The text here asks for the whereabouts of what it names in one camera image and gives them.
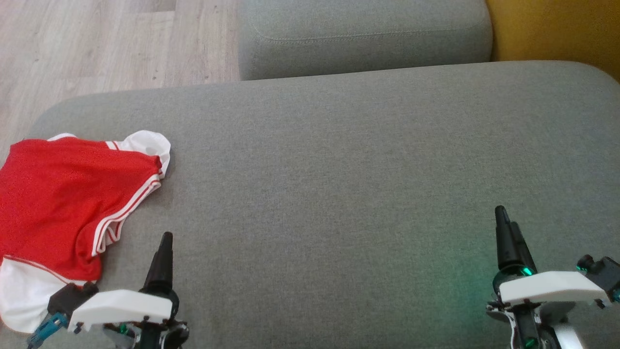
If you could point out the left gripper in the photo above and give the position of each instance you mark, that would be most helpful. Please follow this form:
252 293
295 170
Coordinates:
160 339

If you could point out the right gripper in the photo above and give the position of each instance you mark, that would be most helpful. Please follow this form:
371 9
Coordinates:
525 334

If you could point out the red jersey with white sleeves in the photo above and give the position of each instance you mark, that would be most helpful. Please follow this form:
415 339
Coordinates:
58 194

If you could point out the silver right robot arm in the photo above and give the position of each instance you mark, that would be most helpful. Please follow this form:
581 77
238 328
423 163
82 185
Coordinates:
566 337

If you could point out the grey fabric sofa seat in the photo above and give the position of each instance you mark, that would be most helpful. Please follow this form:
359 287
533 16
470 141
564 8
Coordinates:
339 194

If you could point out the yellow upholstered cushion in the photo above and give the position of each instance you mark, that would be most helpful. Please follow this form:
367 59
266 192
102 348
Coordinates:
557 29

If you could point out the grey sofa back cushion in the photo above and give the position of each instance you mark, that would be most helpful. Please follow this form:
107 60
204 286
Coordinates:
363 39

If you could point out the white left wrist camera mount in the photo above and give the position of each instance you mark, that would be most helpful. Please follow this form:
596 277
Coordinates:
121 308

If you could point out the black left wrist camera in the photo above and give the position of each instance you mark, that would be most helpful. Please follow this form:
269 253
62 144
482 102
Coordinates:
70 298

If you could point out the teal right camera connector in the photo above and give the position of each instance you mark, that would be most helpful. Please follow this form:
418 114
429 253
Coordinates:
616 294

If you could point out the teal camera connector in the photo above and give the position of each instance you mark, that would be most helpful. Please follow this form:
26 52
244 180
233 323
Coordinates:
616 294
46 329

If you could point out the teal left camera connector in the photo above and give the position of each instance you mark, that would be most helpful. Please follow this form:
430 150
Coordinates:
46 329

